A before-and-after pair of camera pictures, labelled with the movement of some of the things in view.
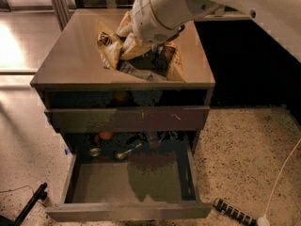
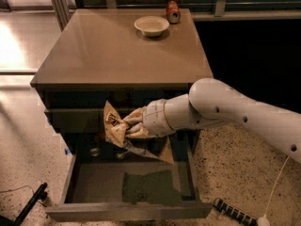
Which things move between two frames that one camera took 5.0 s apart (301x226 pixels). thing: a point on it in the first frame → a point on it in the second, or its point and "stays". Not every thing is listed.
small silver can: [94, 152] stays
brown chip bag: [163, 62] → [116, 126]
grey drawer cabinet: [103, 113] stays
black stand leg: [39, 195] stays
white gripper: [145, 20] → [155, 117]
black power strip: [230, 210] stays
